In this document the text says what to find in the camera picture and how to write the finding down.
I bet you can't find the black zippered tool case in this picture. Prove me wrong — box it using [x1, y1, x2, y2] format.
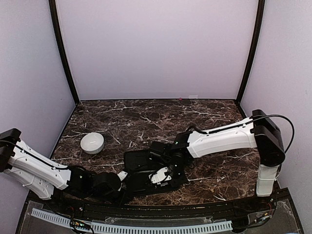
[118, 150, 188, 206]

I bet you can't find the white slotted cable duct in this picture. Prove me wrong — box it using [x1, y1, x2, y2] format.
[31, 208, 233, 234]

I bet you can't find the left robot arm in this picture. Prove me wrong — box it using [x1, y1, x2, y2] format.
[0, 128, 127, 213]

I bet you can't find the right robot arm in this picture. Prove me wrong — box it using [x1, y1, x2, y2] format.
[148, 109, 289, 212]

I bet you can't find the black front rail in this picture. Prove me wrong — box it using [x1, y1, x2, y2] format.
[26, 189, 291, 221]

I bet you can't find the right black frame post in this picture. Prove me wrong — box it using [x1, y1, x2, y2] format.
[236, 0, 266, 104]

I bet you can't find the black frame post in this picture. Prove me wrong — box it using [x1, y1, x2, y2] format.
[236, 0, 266, 104]
[48, 0, 80, 105]

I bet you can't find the white ceramic bowl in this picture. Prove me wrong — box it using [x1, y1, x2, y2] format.
[80, 132, 105, 155]

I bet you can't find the left black frame post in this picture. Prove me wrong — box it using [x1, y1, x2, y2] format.
[48, 0, 80, 105]

